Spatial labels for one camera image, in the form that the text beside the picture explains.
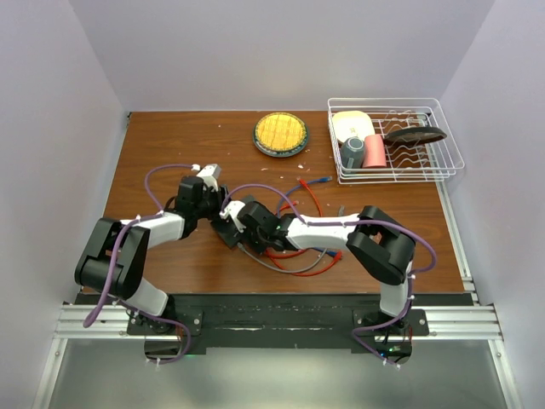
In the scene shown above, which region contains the black network switch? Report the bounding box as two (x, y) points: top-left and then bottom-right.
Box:
(211, 195), (259, 251)

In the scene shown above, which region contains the short red ethernet cable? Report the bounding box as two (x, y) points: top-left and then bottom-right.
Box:
(266, 178), (324, 260)

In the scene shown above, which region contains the blue ethernet cable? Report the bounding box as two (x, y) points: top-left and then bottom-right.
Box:
(276, 174), (337, 257)

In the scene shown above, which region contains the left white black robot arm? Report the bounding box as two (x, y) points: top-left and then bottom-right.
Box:
(74, 176), (228, 334)

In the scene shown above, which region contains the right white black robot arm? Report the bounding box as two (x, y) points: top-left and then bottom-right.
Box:
(222, 200), (420, 335)

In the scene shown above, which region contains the yellow round plate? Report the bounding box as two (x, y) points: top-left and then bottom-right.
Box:
(252, 112), (309, 158)

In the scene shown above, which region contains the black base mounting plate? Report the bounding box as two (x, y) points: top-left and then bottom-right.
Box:
(126, 293), (429, 357)

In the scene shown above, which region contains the grey mug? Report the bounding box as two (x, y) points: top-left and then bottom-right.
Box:
(340, 136), (365, 170)

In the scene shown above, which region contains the cream plate in rack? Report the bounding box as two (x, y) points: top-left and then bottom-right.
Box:
(332, 110), (376, 146)

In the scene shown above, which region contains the pink cup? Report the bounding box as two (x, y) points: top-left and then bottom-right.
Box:
(362, 134), (387, 168)

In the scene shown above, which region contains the dark brown plate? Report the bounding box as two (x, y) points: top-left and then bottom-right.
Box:
(384, 126), (447, 147)

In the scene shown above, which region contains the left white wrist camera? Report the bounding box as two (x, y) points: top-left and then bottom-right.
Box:
(191, 164), (221, 192)

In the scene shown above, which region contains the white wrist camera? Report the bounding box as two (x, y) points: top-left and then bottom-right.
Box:
(191, 164), (221, 192)
(220, 200), (245, 220)

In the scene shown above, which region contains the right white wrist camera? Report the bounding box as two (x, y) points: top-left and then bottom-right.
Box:
(220, 200), (245, 220)

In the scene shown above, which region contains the long red ethernet cable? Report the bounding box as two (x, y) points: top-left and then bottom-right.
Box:
(266, 249), (345, 277)

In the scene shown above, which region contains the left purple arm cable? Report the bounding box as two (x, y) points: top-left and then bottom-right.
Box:
(82, 164), (191, 366)

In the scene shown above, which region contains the white wire dish rack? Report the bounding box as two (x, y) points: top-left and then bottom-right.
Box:
(328, 97), (465, 185)

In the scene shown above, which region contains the aluminium frame rail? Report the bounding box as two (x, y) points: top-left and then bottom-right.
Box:
(32, 272), (523, 409)

